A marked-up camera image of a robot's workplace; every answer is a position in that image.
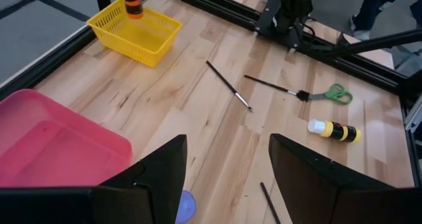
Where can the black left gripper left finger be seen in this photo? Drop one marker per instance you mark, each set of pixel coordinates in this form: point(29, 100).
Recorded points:
point(148, 191)

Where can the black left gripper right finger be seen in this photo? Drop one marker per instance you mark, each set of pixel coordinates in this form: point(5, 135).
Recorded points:
point(313, 191)

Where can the purple paint bottle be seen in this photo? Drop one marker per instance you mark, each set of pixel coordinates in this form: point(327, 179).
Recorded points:
point(186, 207)

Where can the black paintbrush tan tip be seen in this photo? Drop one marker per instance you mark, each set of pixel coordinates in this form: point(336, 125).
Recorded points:
point(270, 203)

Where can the yellow paint bottle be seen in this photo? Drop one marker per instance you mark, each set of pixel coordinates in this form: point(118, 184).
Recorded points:
point(336, 131)

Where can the black paintbrush black bristles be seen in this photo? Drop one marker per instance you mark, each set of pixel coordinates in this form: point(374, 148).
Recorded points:
point(303, 95)

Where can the thin black paintbrush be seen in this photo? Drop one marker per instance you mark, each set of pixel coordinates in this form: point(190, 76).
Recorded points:
point(229, 86)

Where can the orange paint bottle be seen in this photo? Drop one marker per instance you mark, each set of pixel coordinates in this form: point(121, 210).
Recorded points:
point(133, 3)

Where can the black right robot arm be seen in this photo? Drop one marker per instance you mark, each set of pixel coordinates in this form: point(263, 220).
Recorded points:
point(293, 6)

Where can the pink plastic tray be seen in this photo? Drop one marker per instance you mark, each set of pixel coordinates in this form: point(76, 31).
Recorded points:
point(49, 145)

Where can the yellow plastic basket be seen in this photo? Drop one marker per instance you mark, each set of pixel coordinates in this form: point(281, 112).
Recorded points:
point(145, 49)

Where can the black triangular plastic piece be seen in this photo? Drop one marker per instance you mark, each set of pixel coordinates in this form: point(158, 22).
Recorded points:
point(343, 39)

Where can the person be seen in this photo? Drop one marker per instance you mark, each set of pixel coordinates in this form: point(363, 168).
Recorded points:
point(372, 6)

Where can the black aluminium frame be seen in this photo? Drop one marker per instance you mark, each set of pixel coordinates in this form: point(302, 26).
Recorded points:
point(49, 64)

